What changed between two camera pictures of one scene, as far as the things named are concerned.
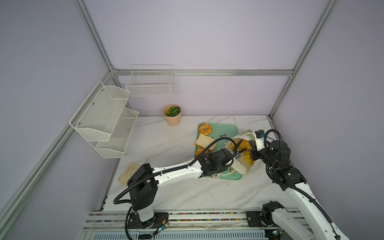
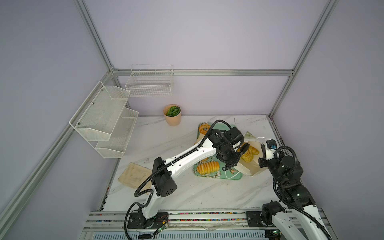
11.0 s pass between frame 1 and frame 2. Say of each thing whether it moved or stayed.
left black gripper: moved
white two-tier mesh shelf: stayed
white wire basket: stayed
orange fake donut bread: stayed
